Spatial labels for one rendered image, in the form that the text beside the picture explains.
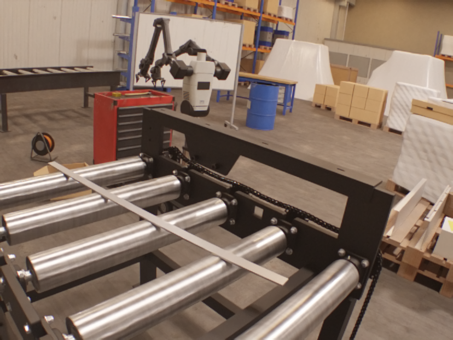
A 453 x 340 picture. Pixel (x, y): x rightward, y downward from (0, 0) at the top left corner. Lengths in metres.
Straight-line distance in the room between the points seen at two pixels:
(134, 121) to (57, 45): 8.29
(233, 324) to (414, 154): 3.90
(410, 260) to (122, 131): 2.79
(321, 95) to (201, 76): 8.65
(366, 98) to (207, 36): 4.92
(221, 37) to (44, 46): 6.62
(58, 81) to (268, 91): 3.83
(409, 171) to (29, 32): 10.21
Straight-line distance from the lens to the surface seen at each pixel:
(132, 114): 3.50
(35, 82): 6.21
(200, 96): 2.96
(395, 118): 9.45
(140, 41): 5.87
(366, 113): 9.51
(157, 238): 1.23
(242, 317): 1.08
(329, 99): 11.25
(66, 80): 6.43
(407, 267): 2.98
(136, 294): 0.93
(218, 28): 6.20
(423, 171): 4.59
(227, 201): 1.48
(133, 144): 3.59
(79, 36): 11.85
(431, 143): 4.47
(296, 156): 1.28
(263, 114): 6.86
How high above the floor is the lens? 1.52
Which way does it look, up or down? 19 degrees down
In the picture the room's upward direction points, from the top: 7 degrees clockwise
